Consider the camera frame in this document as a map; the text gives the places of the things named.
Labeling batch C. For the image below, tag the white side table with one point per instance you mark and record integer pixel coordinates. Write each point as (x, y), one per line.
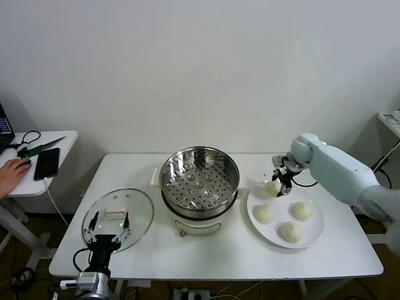
(67, 140)

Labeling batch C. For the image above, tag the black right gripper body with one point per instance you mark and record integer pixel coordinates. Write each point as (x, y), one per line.
(287, 175)

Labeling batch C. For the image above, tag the white steamed baozi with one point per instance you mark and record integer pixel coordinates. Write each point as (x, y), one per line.
(272, 189)
(302, 211)
(264, 214)
(291, 232)

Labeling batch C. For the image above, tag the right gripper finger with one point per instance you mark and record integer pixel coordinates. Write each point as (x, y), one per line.
(275, 175)
(286, 189)

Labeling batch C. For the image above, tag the white shelf table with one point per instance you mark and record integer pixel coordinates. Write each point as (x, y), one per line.
(394, 129)

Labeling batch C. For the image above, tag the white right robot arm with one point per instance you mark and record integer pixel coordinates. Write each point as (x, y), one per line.
(340, 175)

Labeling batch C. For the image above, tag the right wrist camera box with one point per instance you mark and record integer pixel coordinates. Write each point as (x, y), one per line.
(278, 161)

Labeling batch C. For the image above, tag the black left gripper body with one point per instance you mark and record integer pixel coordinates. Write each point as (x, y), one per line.
(103, 242)

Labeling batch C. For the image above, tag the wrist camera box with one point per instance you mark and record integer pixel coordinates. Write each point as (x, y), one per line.
(92, 280)
(278, 161)

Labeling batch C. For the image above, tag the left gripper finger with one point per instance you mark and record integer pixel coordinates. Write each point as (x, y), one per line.
(93, 220)
(127, 220)

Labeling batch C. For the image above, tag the stainless steel steamer basket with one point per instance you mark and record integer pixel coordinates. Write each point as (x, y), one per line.
(200, 175)

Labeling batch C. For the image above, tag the black laptop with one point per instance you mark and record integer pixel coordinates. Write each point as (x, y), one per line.
(5, 131)

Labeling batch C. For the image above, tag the white round plate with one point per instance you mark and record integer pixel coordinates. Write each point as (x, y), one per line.
(309, 234)

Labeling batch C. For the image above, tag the black smartphone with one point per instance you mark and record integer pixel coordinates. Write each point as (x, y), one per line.
(47, 164)

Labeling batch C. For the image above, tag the cream electric cooker base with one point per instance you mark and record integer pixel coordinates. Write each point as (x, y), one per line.
(193, 225)

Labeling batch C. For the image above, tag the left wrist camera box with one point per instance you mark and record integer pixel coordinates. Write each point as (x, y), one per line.
(92, 280)

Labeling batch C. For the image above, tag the person's bare hand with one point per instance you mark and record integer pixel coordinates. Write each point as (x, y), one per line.
(11, 176)

